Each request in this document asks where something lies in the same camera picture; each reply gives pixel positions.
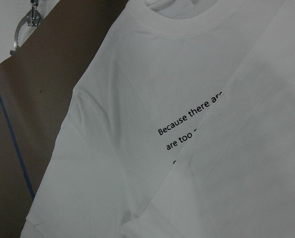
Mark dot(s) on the white printed t-shirt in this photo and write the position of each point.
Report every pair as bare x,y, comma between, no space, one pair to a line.
182,126

